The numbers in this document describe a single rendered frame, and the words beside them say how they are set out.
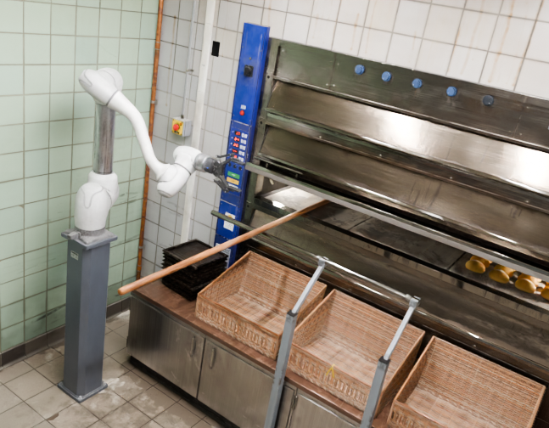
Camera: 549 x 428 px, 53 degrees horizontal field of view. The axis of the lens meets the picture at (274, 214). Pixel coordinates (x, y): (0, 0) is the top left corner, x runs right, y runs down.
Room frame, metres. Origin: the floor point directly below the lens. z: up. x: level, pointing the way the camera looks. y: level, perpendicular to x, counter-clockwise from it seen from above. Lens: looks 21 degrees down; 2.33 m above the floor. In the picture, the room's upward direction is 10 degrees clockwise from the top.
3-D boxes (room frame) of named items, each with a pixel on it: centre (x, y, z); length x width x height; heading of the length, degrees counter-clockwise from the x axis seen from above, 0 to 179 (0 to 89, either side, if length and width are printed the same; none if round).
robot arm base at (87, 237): (2.62, 0.95, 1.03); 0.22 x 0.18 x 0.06; 149
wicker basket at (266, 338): (2.75, -0.01, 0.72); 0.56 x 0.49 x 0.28; 60
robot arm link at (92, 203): (2.64, 0.94, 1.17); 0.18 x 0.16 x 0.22; 4
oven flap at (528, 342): (2.69, -0.64, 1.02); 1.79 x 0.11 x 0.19; 59
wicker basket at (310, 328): (2.45, -0.52, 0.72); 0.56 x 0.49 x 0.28; 58
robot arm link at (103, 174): (2.85, 0.95, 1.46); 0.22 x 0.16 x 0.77; 4
